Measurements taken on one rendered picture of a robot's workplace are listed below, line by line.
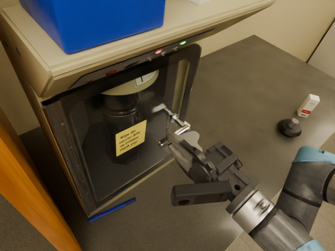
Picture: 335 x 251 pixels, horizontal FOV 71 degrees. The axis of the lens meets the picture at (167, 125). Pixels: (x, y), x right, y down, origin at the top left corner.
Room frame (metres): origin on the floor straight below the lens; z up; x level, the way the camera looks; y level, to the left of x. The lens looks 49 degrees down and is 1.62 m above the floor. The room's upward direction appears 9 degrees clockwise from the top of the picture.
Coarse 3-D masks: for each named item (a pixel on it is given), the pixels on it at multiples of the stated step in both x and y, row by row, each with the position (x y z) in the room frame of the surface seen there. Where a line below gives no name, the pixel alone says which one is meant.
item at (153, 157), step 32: (160, 64) 0.35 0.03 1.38; (192, 64) 0.42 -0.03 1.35; (64, 96) 0.23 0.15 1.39; (96, 96) 0.26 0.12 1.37; (128, 96) 0.30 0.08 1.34; (160, 96) 0.36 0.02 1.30; (96, 128) 0.25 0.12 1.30; (160, 128) 0.36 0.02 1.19; (96, 160) 0.24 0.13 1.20; (128, 160) 0.30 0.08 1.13; (160, 160) 0.38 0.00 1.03; (96, 192) 0.23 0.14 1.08
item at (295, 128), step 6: (282, 120) 0.69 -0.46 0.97; (288, 120) 0.70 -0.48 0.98; (294, 120) 0.67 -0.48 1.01; (282, 126) 0.66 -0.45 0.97; (288, 126) 0.66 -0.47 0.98; (294, 126) 0.65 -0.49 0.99; (300, 126) 0.67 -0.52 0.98; (282, 132) 0.65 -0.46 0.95; (288, 132) 0.63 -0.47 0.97; (294, 132) 0.63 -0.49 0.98; (300, 132) 0.64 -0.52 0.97
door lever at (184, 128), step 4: (176, 116) 0.40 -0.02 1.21; (172, 120) 0.39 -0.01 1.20; (176, 120) 0.39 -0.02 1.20; (180, 124) 0.38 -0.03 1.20; (184, 124) 0.38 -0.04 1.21; (180, 128) 0.36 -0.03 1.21; (184, 128) 0.36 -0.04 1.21; (188, 128) 0.36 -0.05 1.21; (176, 132) 0.35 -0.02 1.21; (180, 132) 0.35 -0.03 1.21; (184, 132) 0.35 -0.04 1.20; (160, 140) 0.32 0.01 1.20; (164, 140) 0.32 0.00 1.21; (160, 144) 0.31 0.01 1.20; (164, 144) 0.31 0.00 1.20
